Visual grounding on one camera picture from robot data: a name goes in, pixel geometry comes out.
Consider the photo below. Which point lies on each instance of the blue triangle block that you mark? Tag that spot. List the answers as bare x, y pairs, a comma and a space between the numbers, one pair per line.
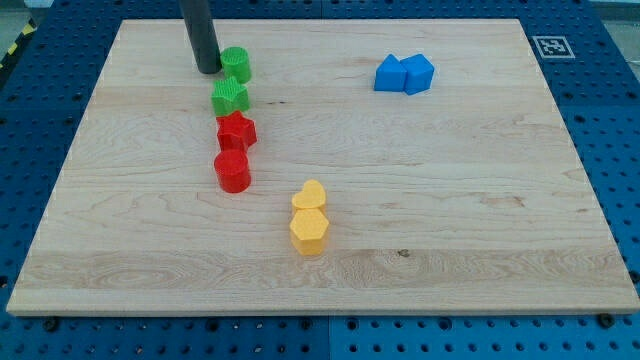
390, 75

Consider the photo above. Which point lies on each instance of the blue cube block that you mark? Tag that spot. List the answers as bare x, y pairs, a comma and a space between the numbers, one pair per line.
419, 74

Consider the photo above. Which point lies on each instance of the yellow heart block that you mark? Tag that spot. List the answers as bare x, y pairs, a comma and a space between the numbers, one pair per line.
311, 196

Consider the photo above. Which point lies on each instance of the yellow hexagon block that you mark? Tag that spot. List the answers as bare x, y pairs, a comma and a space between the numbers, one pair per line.
308, 231

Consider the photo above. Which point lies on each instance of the red cylinder block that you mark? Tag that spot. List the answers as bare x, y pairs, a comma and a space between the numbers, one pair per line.
232, 170

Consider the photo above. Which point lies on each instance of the red star block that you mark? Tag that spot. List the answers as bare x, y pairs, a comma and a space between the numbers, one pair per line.
236, 131

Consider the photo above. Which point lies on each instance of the green star block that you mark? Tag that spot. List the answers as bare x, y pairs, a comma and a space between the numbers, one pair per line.
229, 95

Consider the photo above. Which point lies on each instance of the green cylinder block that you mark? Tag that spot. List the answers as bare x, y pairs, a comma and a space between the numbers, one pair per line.
236, 63

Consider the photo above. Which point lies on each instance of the light wooden board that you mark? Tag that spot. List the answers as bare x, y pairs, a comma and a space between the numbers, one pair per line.
467, 198

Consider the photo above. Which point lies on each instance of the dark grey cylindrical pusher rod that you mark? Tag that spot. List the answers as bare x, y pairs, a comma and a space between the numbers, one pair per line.
202, 36

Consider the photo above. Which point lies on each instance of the white fiducial marker tag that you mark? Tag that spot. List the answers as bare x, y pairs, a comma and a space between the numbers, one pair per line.
553, 47

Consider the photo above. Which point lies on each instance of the black bolt front left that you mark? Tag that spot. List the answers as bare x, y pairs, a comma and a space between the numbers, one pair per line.
51, 324

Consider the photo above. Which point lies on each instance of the black bolt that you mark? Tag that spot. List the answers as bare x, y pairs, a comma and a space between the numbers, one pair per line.
606, 320
51, 324

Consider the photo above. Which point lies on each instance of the black bolt front right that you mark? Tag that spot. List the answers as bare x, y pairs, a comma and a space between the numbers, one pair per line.
606, 320

